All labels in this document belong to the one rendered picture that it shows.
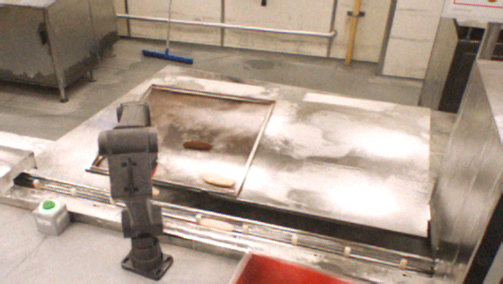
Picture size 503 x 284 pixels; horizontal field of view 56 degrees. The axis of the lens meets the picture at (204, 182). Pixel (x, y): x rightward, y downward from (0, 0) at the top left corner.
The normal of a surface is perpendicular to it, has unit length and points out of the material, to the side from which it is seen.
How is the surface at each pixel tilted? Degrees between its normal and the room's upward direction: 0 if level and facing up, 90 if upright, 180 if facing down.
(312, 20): 90
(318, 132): 10
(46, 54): 90
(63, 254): 0
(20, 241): 0
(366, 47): 90
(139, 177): 61
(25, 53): 89
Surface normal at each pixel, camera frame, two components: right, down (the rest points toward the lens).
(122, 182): 0.12, 0.09
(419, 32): -0.34, 0.54
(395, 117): -0.07, -0.72
